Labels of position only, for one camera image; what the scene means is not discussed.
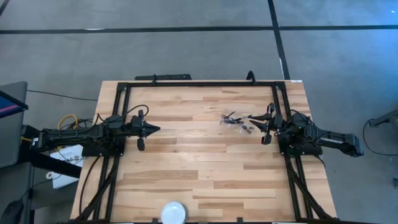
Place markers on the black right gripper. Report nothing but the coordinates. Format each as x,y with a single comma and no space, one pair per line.
266,139

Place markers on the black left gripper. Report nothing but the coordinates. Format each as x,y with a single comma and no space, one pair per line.
141,144

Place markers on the fluffy grey powder brush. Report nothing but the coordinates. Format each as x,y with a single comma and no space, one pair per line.
230,121

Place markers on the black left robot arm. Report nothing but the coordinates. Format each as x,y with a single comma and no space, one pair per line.
71,135

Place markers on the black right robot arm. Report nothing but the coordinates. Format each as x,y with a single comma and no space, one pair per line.
335,141

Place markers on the clear acrylic brush organizer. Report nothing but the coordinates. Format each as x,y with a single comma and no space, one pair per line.
237,127

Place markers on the black table clamp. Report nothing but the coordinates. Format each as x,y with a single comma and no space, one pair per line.
154,79

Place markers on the long black bar device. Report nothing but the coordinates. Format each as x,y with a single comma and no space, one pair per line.
168,77

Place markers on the white paper box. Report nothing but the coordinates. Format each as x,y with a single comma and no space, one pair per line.
70,154

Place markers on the white round disc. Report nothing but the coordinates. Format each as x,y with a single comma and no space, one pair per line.
173,213

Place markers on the black stand beam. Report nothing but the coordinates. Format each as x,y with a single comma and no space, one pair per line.
56,165

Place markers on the grey metal stand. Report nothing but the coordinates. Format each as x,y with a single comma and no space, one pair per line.
388,118

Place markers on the grey cart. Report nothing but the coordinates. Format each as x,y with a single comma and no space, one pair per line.
12,140

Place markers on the screen with purple display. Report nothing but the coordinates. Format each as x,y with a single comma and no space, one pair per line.
9,107

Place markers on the black rounded floor object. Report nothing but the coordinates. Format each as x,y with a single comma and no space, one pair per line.
11,213

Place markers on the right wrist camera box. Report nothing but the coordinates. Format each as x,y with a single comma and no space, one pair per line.
278,119

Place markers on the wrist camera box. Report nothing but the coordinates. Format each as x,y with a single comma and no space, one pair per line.
134,122
278,119

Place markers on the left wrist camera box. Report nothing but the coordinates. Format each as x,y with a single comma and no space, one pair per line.
134,122

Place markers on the black aluminium table frame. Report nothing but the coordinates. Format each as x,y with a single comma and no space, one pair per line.
202,84

